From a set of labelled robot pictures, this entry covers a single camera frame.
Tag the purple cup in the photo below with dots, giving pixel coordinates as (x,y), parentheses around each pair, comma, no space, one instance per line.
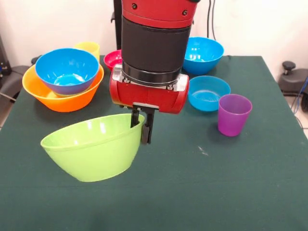
(233,120)

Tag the translucent yellow-green cup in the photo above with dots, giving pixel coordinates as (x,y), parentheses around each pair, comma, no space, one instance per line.
(91,48)

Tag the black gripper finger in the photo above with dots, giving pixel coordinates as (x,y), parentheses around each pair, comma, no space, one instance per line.
(147,130)
(134,119)

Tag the large orange bowl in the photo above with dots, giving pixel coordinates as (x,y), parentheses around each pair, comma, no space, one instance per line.
(69,104)

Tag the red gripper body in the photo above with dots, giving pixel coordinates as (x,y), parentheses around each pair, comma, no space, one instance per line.
(149,97)

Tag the black robot column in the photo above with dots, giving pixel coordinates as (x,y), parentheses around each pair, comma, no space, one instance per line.
(117,29)

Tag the small blue ridged bowl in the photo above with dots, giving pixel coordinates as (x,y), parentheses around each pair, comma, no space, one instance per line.
(207,98)

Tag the dark green tablecloth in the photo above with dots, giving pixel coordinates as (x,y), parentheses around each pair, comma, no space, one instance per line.
(192,168)

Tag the black robot pedestal leg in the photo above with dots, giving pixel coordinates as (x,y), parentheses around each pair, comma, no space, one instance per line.
(9,81)
(296,81)

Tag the large blue bowl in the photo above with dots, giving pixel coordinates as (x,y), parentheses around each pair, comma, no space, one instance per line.
(67,72)
(204,57)

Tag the small red bowl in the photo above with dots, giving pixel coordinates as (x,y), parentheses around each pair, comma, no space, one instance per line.
(113,60)

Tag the large green bowl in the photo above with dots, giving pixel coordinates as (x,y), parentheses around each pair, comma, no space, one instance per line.
(96,154)

